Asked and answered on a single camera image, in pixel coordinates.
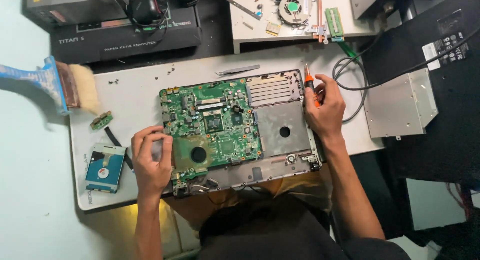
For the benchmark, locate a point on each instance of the orange black screwdriver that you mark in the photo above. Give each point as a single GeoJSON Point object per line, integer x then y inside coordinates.
{"type": "Point", "coordinates": [308, 78]}

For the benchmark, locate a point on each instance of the green memory module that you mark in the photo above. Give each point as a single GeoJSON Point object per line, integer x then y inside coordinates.
{"type": "Point", "coordinates": [334, 24]}

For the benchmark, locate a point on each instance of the grey laptop base chassis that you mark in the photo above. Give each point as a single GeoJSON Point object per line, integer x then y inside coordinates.
{"type": "Point", "coordinates": [279, 121]}

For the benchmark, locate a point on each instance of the white work mat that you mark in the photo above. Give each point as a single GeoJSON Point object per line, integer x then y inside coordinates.
{"type": "Point", "coordinates": [135, 102]}

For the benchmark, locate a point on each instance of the small green circuit board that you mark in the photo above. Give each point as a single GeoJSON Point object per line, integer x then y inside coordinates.
{"type": "Point", "coordinates": [101, 120]}

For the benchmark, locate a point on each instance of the grey metal tweezers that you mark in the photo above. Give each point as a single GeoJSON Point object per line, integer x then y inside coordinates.
{"type": "Point", "coordinates": [240, 69]}

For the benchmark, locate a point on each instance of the blue labelled hard drive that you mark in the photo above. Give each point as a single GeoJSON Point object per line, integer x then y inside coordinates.
{"type": "Point", "coordinates": [107, 170]}

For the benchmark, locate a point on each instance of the silver optical drive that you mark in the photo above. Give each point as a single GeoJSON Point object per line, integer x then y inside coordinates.
{"type": "Point", "coordinates": [399, 106]}

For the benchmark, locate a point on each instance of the black laptop cover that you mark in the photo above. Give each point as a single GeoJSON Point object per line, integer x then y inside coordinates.
{"type": "Point", "coordinates": [431, 147]}

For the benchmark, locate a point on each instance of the black flat ribbon strip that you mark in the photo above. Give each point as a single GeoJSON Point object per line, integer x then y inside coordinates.
{"type": "Point", "coordinates": [112, 137]}

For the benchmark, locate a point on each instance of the person's left hand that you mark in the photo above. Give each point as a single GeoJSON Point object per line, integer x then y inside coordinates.
{"type": "Point", "coordinates": [150, 170]}

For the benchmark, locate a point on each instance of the black keyboard box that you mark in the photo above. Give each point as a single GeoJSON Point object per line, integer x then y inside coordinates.
{"type": "Point", "coordinates": [123, 41]}

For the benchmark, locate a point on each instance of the person's black shirt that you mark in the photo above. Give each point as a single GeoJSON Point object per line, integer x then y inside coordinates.
{"type": "Point", "coordinates": [270, 233]}

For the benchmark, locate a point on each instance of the white side table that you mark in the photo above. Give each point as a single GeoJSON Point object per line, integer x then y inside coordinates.
{"type": "Point", "coordinates": [262, 33]}

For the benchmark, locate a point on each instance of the green laptop motherboard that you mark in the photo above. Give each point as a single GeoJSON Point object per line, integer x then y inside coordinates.
{"type": "Point", "coordinates": [215, 121]}

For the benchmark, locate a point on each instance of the grey metal panel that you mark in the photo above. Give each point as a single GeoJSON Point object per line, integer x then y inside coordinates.
{"type": "Point", "coordinates": [369, 1]}

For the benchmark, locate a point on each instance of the black computer mouse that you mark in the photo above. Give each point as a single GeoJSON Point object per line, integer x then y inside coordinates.
{"type": "Point", "coordinates": [144, 9]}

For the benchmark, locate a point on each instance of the person's right hand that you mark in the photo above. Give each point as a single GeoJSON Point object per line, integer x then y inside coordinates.
{"type": "Point", "coordinates": [328, 114]}

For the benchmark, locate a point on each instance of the green ribbon strip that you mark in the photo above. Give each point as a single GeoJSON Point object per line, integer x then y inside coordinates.
{"type": "Point", "coordinates": [348, 49]}

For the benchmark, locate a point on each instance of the black cardboard box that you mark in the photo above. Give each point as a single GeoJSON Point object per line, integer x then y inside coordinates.
{"type": "Point", "coordinates": [63, 7]}

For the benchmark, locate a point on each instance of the small metal bracket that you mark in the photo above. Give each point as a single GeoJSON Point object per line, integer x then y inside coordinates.
{"type": "Point", "coordinates": [248, 25]}

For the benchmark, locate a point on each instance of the cooling fan with copper pipe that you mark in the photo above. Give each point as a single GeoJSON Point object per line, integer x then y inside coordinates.
{"type": "Point", "coordinates": [293, 8]}

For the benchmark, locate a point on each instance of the person's brown shorts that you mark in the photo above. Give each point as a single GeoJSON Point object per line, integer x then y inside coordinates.
{"type": "Point", "coordinates": [300, 187]}

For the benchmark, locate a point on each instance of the black metal bar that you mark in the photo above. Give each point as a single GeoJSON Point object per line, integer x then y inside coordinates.
{"type": "Point", "coordinates": [240, 6]}

